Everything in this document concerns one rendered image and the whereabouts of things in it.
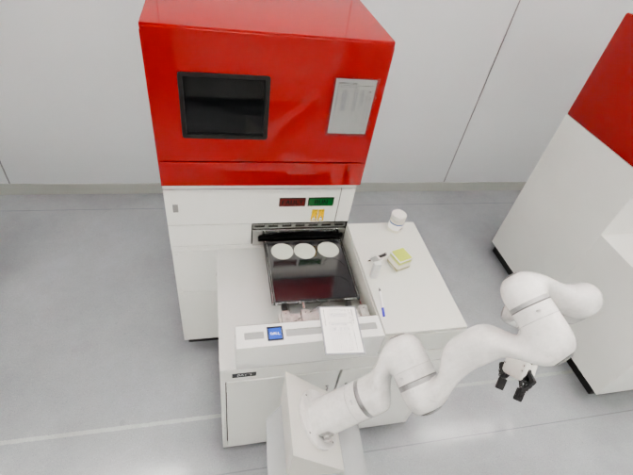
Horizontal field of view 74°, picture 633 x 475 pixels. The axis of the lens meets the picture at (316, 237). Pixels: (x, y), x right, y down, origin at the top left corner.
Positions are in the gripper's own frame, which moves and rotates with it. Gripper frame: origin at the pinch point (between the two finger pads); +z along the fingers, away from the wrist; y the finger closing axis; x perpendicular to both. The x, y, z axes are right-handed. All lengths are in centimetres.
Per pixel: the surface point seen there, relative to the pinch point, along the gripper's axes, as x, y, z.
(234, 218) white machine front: 104, 69, -16
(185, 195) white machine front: 126, 60, -17
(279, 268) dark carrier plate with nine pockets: 78, 61, -4
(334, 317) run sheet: 55, 32, 3
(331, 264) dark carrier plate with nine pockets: 57, 62, -15
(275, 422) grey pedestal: 65, 18, 42
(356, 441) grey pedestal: 38, 11, 36
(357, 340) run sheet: 47, 24, 7
